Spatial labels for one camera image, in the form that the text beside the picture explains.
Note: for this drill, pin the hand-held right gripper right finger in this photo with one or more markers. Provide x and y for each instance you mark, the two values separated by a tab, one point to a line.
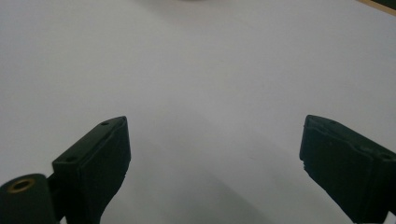
345	168

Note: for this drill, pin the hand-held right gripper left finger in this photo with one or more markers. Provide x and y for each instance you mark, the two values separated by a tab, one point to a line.
93	165

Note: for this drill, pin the white table mat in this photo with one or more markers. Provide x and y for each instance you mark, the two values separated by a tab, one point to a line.
199	77

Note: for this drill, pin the wooden table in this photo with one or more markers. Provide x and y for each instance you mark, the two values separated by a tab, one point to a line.
383	9

